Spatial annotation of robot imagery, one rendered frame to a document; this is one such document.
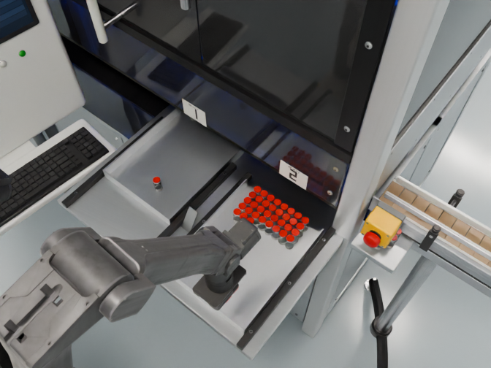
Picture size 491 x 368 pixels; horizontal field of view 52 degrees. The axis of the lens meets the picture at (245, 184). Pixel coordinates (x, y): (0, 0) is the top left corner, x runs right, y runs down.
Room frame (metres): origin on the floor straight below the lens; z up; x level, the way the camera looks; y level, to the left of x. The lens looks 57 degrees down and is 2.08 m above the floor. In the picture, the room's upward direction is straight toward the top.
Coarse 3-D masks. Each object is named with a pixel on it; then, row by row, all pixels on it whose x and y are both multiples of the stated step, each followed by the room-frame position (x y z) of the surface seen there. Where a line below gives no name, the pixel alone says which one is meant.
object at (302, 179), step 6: (282, 162) 0.75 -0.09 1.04; (282, 168) 0.75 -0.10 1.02; (288, 168) 0.74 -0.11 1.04; (282, 174) 0.75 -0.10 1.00; (288, 174) 0.73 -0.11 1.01; (294, 174) 0.72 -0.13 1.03; (300, 174) 0.71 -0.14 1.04; (300, 180) 0.71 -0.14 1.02; (306, 180) 0.70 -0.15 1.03; (300, 186) 0.71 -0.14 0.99
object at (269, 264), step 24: (240, 192) 0.76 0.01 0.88; (216, 216) 0.68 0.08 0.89; (264, 240) 0.61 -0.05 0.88; (312, 240) 0.61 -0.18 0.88; (240, 264) 0.54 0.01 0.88; (264, 264) 0.54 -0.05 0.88; (288, 264) 0.54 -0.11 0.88; (240, 288) 0.47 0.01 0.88; (264, 288) 0.47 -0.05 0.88; (216, 312) 0.41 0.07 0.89; (240, 312) 0.41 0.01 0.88
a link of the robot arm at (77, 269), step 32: (64, 256) 0.22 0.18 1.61; (96, 256) 0.22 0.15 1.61; (32, 288) 0.19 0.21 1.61; (64, 288) 0.19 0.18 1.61; (96, 288) 0.19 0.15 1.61; (0, 320) 0.16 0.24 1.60; (32, 320) 0.16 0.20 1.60; (64, 320) 0.16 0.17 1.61; (96, 320) 0.17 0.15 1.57; (32, 352) 0.13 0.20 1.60; (64, 352) 0.14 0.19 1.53
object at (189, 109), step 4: (184, 100) 0.96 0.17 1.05; (184, 104) 0.96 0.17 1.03; (188, 104) 0.95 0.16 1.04; (184, 108) 0.96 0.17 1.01; (188, 108) 0.95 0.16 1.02; (192, 108) 0.94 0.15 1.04; (196, 108) 0.93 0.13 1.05; (184, 112) 0.96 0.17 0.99; (188, 112) 0.95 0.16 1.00; (192, 112) 0.94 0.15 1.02; (200, 112) 0.92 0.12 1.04; (204, 112) 0.91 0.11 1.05; (192, 116) 0.94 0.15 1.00; (200, 116) 0.92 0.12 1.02; (204, 116) 0.91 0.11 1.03; (200, 120) 0.92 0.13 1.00; (204, 120) 0.91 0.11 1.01; (204, 124) 0.92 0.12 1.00
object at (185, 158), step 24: (168, 120) 1.02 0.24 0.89; (192, 120) 1.03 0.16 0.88; (144, 144) 0.94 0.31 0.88; (168, 144) 0.94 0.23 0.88; (192, 144) 0.93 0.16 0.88; (216, 144) 0.93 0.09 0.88; (120, 168) 0.85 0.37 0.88; (144, 168) 0.85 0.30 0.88; (168, 168) 0.85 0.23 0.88; (192, 168) 0.85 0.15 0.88; (216, 168) 0.85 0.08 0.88; (144, 192) 0.76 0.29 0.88; (168, 192) 0.76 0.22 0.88; (192, 192) 0.76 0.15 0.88; (168, 216) 0.68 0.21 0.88
